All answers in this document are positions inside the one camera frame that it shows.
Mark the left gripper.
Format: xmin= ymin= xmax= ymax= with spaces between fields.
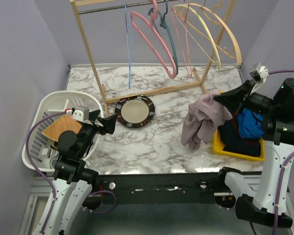
xmin=77 ymin=109 xmax=118 ymax=158

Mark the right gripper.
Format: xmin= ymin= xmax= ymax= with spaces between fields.
xmin=215 ymin=78 xmax=281 ymax=116

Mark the mauve tank top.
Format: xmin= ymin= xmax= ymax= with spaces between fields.
xmin=180 ymin=92 xmax=233 ymax=150

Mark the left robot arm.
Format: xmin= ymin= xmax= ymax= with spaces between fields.
xmin=32 ymin=107 xmax=117 ymax=235

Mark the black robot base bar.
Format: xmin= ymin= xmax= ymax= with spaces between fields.
xmin=82 ymin=172 xmax=236 ymax=209

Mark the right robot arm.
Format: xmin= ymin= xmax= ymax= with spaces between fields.
xmin=214 ymin=78 xmax=294 ymax=233

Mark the wooden curved hanger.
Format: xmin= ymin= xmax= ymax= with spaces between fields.
xmin=201 ymin=0 xmax=242 ymax=66

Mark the teal plastic hanger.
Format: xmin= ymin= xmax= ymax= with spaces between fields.
xmin=148 ymin=0 xmax=178 ymax=79

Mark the pink plastic hanger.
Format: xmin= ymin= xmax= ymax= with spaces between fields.
xmin=130 ymin=0 xmax=178 ymax=79

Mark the thin pink hanger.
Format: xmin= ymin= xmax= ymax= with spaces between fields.
xmin=171 ymin=1 xmax=192 ymax=78

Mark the cream plastic hanger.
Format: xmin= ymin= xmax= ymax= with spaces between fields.
xmin=173 ymin=4 xmax=221 ymax=71

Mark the blue garment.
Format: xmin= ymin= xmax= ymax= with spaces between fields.
xmin=236 ymin=109 xmax=264 ymax=139

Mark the dark rimmed ceramic plate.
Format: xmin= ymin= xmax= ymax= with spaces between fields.
xmin=115 ymin=95 xmax=155 ymax=129

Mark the woven wicker fan tray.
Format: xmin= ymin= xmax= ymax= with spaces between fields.
xmin=42 ymin=115 xmax=82 ymax=141

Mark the dark navy garment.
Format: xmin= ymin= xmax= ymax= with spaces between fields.
xmin=218 ymin=118 xmax=261 ymax=157

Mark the yellow plastic bin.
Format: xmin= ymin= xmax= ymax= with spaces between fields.
xmin=213 ymin=91 xmax=265 ymax=162

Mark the small cup in rack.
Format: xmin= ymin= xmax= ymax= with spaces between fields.
xmin=50 ymin=158 xmax=58 ymax=169

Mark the white plastic dish rack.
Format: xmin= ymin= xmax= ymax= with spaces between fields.
xmin=22 ymin=91 xmax=104 ymax=173

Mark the wooden clothes rack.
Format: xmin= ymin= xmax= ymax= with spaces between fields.
xmin=70 ymin=0 xmax=238 ymax=124

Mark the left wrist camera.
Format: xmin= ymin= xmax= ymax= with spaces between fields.
xmin=64 ymin=106 xmax=89 ymax=122

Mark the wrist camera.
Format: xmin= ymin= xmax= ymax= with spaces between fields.
xmin=64 ymin=106 xmax=89 ymax=122
xmin=249 ymin=63 xmax=270 ymax=94

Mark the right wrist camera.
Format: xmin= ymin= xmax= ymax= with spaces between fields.
xmin=249 ymin=63 xmax=270 ymax=94

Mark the light blue wire hanger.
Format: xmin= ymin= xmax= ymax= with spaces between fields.
xmin=124 ymin=3 xmax=133 ymax=89

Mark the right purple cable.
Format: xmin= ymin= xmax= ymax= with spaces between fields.
xmin=220 ymin=70 xmax=294 ymax=235

